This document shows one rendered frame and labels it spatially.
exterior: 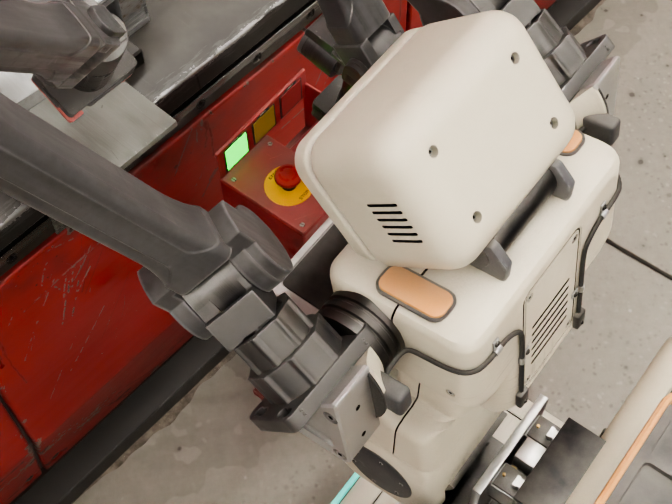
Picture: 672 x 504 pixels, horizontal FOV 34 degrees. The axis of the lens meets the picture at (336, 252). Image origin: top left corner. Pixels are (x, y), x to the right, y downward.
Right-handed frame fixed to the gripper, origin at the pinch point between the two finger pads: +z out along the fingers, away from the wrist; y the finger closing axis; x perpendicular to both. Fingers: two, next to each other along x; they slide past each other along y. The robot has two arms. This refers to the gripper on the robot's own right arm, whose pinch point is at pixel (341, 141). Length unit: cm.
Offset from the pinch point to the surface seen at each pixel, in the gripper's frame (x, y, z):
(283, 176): 10.3, 2.6, 0.0
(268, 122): 4.0, 10.3, 2.2
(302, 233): 14.8, -4.8, 1.3
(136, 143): 27.4, 15.5, -16.2
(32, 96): 30.7, 29.8, -14.3
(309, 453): 17, -25, 77
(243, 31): -3.1, 21.6, -1.9
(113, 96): 23.7, 22.7, -14.4
